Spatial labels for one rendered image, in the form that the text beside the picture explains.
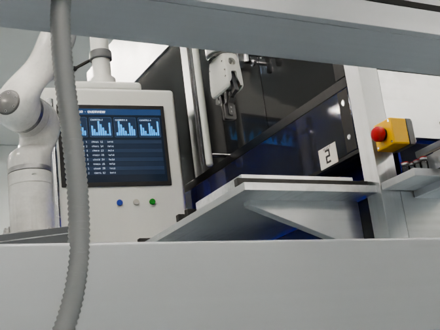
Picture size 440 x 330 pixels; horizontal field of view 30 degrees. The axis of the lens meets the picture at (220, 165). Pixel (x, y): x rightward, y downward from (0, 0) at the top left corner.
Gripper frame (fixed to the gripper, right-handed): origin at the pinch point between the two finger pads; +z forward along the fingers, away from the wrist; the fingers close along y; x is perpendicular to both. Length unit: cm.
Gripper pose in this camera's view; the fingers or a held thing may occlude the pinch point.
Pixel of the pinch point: (228, 112)
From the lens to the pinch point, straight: 214.3
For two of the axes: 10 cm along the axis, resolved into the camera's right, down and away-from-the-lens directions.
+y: -4.6, 3.1, 8.3
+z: 1.2, 9.5, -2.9
